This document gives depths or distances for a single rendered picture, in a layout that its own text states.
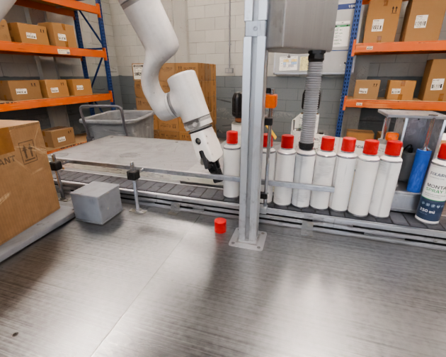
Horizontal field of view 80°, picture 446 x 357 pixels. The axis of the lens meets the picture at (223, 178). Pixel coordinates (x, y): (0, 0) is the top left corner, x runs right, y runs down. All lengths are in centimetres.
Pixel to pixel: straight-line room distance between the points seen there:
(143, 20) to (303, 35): 37
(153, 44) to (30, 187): 50
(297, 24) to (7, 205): 78
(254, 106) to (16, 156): 61
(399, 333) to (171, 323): 39
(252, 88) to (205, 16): 518
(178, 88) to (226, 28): 480
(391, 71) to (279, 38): 463
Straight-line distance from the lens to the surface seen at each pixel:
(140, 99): 460
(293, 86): 517
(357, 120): 512
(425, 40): 446
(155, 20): 75
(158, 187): 94
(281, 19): 58
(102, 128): 312
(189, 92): 78
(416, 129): 96
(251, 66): 60
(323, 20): 67
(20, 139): 86
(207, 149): 77
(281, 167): 76
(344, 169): 77
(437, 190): 83
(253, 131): 61
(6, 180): 84
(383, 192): 80
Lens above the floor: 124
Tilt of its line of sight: 21 degrees down
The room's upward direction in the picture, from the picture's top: straight up
